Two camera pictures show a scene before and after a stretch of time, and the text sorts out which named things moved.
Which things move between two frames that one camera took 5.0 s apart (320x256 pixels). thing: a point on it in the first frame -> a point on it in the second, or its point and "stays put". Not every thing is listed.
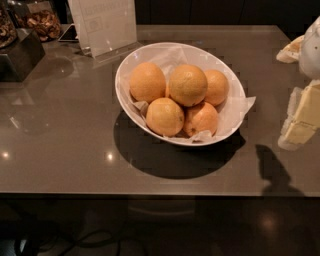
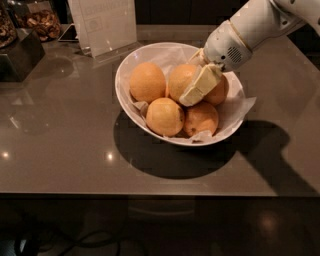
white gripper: x=311 y=53 -> x=224 y=47
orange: x=147 y=82 stays put
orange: x=188 y=84 stays put
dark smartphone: x=70 y=35 stays put
